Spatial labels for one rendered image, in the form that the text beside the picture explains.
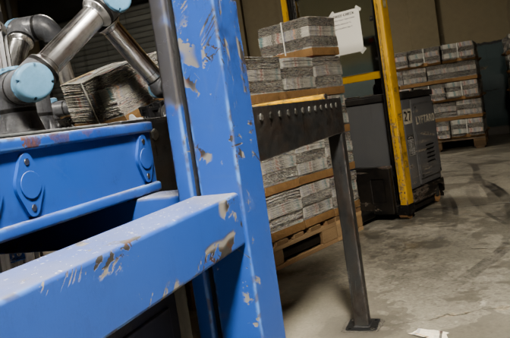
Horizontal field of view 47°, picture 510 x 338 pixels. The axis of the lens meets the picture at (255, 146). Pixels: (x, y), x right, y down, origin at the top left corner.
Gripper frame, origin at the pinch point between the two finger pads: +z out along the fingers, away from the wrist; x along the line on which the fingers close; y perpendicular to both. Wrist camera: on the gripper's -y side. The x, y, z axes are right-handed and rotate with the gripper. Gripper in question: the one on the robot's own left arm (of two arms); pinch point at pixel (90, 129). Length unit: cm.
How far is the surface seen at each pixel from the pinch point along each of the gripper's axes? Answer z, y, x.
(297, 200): 41, -78, 69
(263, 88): 40, -16, 75
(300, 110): 136, 5, -25
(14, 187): 177, 35, -123
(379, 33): 54, -24, 179
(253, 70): 40, -6, 73
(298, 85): 40, -26, 103
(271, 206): 41, -70, 49
